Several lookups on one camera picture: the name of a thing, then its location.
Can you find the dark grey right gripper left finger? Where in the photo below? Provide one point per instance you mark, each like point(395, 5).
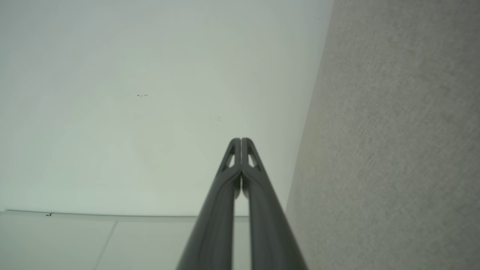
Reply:
point(215, 225)

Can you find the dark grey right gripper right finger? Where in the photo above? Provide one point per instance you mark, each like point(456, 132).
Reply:
point(270, 225)

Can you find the grey fabric sofa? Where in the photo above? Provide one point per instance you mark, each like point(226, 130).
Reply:
point(393, 150)

